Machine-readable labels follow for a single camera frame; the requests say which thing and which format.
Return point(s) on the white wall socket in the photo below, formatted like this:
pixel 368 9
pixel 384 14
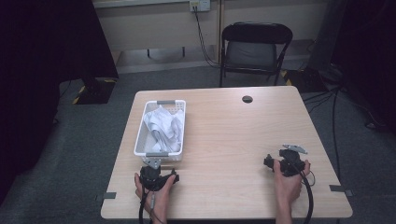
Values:
pixel 199 5

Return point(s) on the black folding chair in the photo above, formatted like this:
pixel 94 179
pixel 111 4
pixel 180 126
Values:
pixel 253 53

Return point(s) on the white cloth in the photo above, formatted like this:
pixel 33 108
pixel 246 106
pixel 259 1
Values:
pixel 164 127

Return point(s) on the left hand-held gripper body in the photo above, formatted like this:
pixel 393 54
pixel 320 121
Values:
pixel 150 178

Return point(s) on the person's left hand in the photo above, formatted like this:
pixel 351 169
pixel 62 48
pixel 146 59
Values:
pixel 162 195

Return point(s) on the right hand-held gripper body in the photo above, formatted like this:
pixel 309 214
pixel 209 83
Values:
pixel 290 161

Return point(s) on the grey tape strip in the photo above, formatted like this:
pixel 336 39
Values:
pixel 109 195
pixel 341 189

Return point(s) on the black curtain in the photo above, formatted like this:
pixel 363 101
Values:
pixel 367 56
pixel 46 77

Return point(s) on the white plastic basket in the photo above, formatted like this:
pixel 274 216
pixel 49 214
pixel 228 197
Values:
pixel 160 130

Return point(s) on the black stand base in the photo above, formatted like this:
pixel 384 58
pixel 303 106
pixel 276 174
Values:
pixel 93 90

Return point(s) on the person's right hand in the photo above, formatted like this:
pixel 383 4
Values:
pixel 288 186

